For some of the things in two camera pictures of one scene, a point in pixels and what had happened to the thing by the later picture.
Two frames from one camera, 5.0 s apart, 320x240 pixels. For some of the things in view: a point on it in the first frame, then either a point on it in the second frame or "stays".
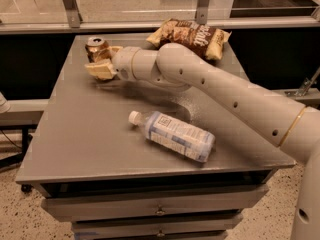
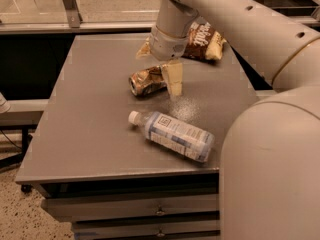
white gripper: x=122 y=63 → x=165 y=47
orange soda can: x=97 y=50 → x=147 y=81
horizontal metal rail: x=232 y=24 stays
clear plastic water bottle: x=176 y=135 stays
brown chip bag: x=206 y=40 stays
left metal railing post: x=70 y=3 stays
